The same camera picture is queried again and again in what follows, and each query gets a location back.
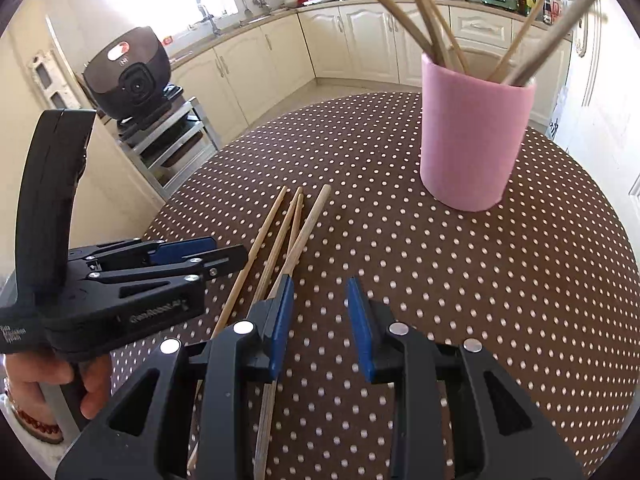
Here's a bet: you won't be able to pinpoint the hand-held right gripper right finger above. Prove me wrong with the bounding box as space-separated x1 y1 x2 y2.
346 276 586 480

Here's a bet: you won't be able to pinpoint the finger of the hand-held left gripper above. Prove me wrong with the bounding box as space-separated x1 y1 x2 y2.
87 244 249 297
67 237 218 267

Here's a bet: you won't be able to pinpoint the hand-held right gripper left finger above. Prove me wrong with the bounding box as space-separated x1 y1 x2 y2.
55 274 296 480

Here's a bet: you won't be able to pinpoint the light wooden chopstick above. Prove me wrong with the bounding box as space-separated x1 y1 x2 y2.
501 0 608 86
331 0 447 67
252 187 304 306
394 0 453 70
487 0 560 83
405 0 471 75
252 184 332 480
267 192 305 301
187 186 288 471

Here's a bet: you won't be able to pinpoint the pink cup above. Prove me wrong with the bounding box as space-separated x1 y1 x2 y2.
419 51 537 212

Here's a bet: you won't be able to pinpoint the person's left forearm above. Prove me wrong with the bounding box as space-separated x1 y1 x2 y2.
0 392 66 461

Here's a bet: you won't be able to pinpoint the person's left hand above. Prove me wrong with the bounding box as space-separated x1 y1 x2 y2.
2 350 115 423

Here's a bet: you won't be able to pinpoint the metal door strike plate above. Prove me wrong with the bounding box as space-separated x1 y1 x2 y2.
27 50 83 111

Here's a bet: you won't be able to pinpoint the metal storage rack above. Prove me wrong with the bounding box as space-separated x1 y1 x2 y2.
116 84 221 200

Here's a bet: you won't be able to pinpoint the dark brown rice cooker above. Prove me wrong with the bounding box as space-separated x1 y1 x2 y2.
82 26 173 122

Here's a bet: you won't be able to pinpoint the metal sink faucet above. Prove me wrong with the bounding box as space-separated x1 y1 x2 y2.
197 4 223 37

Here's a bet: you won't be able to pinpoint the cream lower kitchen cabinets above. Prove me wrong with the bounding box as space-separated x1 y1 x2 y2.
165 0 573 133

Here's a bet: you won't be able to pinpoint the white door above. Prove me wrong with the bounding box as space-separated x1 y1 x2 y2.
547 0 640 201

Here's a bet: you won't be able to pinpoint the red beaded bracelet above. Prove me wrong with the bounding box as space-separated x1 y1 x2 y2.
5 400 63 445

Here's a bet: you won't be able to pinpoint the metal door handle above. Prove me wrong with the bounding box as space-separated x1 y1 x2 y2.
574 0 590 58

